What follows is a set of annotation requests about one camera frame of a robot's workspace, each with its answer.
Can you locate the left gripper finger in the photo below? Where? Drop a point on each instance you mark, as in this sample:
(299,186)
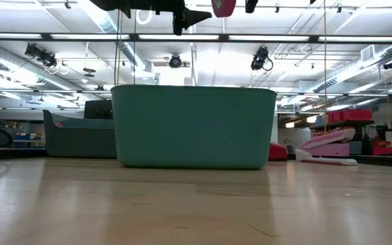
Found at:
(189,17)

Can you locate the pink block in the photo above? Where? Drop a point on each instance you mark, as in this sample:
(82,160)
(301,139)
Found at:
(226,10)

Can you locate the red cylinder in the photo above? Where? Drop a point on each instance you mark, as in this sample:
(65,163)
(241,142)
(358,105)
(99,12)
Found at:
(277,153)

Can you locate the pink stapler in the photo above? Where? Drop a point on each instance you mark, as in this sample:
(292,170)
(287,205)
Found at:
(328,149)

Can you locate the bright teal plastic bin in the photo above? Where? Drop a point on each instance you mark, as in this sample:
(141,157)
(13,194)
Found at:
(192,127)

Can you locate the black box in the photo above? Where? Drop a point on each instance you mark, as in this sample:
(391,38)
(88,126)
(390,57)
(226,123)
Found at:
(97,109)

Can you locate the black ceiling spotlight pair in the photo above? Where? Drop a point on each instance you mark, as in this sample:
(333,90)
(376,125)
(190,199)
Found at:
(41,54)

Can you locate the white cylindrical container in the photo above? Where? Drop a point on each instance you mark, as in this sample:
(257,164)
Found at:
(293,137)

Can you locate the red storage bin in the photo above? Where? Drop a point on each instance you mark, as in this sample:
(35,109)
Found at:
(352,115)

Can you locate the small black ceiling device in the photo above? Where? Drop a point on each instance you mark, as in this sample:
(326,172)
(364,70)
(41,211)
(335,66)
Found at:
(391,64)

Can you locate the blue-grey plastic bin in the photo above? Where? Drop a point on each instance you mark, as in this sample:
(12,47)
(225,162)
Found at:
(80,143)

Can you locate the red box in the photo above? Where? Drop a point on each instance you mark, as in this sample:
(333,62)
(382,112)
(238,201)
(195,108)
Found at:
(384,150)

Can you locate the black overhead frame beam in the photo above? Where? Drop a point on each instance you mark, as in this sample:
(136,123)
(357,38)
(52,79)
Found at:
(267,38)

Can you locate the round black overhead camera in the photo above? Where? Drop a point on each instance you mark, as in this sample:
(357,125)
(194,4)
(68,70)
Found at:
(175,62)

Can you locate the black aluminium rig frame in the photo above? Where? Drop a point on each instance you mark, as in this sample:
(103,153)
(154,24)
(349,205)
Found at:
(379,160)

